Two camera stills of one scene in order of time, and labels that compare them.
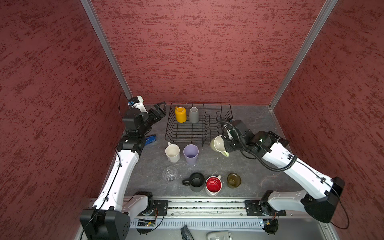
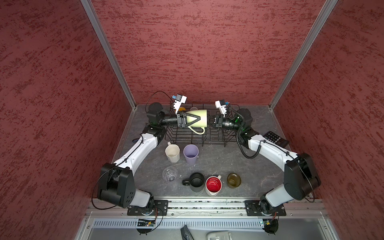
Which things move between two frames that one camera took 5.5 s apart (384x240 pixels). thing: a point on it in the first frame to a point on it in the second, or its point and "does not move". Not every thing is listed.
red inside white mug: (213, 185) does not move
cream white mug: (172, 151) does not move
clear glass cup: (170, 174) does not move
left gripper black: (162, 113) to (181, 121)
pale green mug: (217, 145) to (201, 123)
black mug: (196, 181) does not move
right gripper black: (228, 147) to (218, 120)
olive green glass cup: (233, 180) does not move
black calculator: (277, 138) does not move
